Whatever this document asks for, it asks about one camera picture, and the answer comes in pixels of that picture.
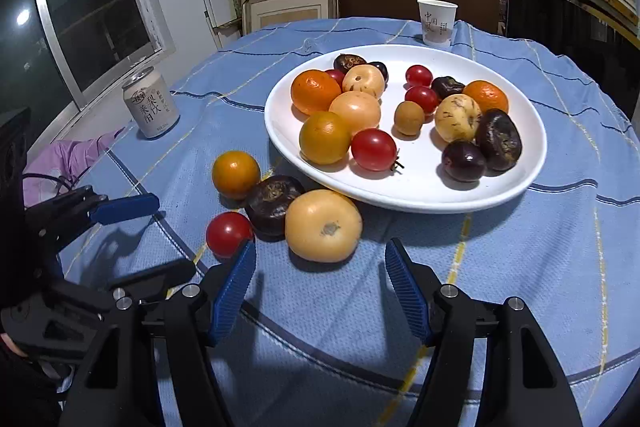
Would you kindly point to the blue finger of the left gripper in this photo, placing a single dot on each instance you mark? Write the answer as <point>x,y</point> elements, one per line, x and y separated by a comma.
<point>153,284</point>
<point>110,211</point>

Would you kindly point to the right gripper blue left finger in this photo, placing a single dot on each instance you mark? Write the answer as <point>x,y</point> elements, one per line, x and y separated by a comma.
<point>196,318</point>

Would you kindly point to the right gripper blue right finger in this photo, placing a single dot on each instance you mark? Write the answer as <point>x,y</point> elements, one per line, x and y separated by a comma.
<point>446,320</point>

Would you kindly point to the red cherry tomato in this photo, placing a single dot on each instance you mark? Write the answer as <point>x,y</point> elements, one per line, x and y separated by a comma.
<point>374,150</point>
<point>419,75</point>
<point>226,232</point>
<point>425,97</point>
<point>336,75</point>

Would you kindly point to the dark mangosteen back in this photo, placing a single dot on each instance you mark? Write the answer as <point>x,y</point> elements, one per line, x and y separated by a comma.
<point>267,204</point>

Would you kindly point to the yellow orange tomato back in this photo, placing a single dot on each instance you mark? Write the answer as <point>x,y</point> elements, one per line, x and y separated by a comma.
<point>235,173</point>

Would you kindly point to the yellow orange tomato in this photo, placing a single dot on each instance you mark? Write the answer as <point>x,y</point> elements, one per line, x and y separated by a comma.
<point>324,138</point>
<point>235,173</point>

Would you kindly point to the large pale yellow apple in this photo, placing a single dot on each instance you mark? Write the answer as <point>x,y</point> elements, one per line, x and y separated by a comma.
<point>322,226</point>

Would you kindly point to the dark purple plum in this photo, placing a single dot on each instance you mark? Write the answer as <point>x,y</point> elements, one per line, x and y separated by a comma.
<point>382,69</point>
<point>463,161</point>

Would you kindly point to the pale yellow pear front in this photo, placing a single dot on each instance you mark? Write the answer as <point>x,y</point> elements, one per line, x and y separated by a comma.
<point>457,118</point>

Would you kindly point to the small yellow brown pear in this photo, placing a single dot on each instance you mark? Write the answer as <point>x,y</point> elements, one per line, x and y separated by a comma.
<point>408,118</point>

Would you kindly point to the yellow orange tomato front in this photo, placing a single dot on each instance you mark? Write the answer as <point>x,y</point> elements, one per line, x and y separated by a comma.
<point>324,138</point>

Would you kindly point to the red cherry tomato back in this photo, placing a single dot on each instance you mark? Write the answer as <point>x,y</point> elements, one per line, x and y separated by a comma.
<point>425,97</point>

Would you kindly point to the large orange mandarin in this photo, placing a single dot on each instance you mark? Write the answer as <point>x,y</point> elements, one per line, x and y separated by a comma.
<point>487,95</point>
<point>313,91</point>

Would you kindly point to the spotted pale pear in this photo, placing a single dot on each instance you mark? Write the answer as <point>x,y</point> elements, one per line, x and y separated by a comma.
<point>364,78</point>

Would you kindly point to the left human hand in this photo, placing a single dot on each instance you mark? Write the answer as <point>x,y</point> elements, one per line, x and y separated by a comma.
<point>12,346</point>

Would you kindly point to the white beverage can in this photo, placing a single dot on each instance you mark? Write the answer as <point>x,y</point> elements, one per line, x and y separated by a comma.
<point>150,103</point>

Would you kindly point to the left window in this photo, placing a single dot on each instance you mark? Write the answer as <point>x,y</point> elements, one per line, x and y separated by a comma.
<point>58,56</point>

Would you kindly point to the white oval plate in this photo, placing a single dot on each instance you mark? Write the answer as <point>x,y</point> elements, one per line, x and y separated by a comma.
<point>420,184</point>

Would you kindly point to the framed picture cardboard box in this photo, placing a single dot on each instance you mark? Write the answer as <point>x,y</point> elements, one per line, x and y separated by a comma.
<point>257,14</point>

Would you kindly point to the white paper cup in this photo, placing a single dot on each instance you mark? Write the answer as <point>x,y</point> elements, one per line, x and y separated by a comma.
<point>437,21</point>

